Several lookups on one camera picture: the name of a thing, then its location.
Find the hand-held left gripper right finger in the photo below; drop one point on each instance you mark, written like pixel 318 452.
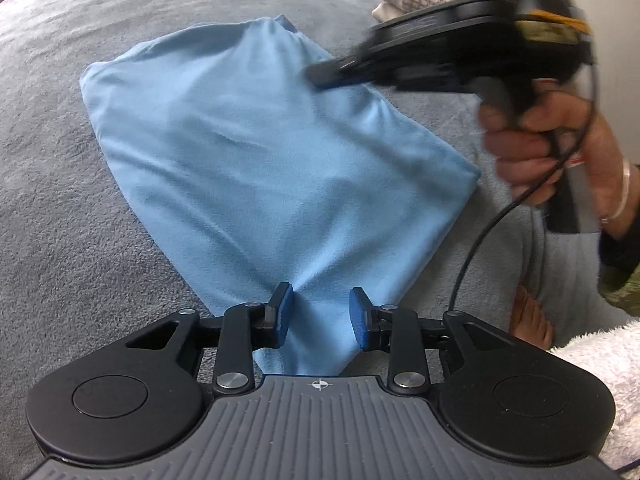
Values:
pixel 357 317

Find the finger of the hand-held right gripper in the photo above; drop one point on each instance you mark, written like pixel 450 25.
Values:
pixel 335 75

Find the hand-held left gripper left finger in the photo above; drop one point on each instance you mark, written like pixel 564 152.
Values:
pixel 285 315

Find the light blue t-shirt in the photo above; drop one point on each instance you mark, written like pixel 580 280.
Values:
pixel 250 160

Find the person's right hand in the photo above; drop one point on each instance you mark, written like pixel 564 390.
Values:
pixel 600 160

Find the cream folded cloth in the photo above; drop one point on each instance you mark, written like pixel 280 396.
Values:
pixel 385 11

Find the person's bare foot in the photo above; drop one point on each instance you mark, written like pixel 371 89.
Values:
pixel 532 320

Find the gold bangle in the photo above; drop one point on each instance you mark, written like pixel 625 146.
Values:
pixel 626 185

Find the grey bed blanket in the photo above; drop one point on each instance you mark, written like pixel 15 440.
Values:
pixel 50 235

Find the white fluffy towel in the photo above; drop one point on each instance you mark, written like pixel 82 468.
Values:
pixel 610 385

